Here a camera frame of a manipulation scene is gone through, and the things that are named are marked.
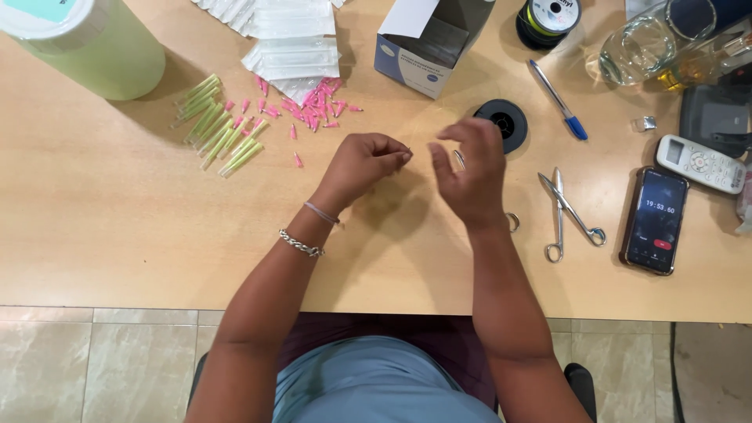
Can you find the silver surgical scissors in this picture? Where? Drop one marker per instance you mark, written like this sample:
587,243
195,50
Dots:
559,203

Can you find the pile of pink needle hubs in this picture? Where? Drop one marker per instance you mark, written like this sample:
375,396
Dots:
314,106

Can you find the flat black empty spool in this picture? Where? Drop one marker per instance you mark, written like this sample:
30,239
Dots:
512,120

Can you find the blue and clear ballpoint pen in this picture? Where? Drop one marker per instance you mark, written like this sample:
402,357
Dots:
557,100

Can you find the green bottle with white lid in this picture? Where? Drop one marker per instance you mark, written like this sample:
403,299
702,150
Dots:
94,44

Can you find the black spool of yellow-green line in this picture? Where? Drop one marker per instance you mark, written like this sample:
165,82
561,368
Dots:
549,20

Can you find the small crumpled silver foil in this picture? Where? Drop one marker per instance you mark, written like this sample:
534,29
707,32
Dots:
645,123

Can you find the person's right hand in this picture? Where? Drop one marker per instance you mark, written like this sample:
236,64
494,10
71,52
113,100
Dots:
482,176

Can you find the black smartphone in brown case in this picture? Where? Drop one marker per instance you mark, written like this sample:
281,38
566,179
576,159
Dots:
655,220

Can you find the group of green capped needles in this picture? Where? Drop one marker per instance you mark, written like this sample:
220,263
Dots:
214,126

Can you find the person's left hand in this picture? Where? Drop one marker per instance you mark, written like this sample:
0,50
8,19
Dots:
358,161

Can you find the dark blue object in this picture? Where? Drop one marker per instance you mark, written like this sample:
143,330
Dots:
734,13

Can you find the clear plastic bag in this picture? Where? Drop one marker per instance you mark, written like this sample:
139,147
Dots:
746,203

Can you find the pile of white needle packets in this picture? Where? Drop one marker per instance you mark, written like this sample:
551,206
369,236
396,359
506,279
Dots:
291,41

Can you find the open white and blue cardboard box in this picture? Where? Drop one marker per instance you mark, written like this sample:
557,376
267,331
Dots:
420,59

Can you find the small amber liquid bottle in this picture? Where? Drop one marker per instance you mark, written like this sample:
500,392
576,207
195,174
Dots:
696,67

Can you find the clear glass jar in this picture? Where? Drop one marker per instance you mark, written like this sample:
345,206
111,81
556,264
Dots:
640,47

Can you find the person's left fingers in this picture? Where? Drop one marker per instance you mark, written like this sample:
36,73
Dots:
391,156

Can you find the person's grey-blue shirt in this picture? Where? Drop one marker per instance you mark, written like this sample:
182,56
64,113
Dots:
376,388

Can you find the silver needle holder forceps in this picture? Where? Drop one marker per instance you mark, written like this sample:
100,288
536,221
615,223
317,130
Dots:
513,221

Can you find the white remote control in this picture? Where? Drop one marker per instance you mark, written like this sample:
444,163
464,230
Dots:
700,163

